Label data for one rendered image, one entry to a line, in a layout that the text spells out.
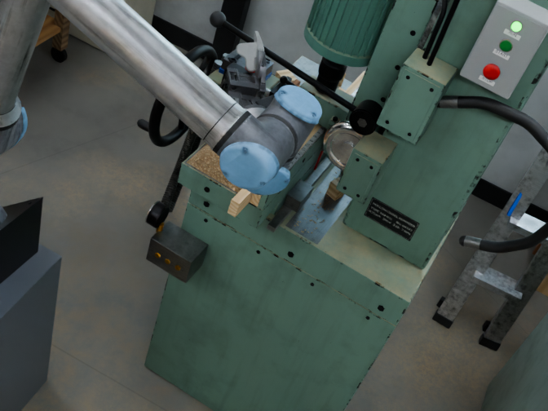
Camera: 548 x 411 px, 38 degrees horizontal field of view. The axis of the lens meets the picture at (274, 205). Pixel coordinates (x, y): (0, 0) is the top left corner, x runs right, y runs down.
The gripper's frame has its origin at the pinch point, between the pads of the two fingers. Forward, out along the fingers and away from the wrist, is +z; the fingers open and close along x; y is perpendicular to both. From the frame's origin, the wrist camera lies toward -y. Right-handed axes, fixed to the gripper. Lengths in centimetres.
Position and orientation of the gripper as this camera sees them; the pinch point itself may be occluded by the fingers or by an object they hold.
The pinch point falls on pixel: (247, 58)
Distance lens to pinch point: 176.2
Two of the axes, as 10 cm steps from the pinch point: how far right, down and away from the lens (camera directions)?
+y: -9.2, -0.9, -3.7
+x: -3.4, 6.3, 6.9
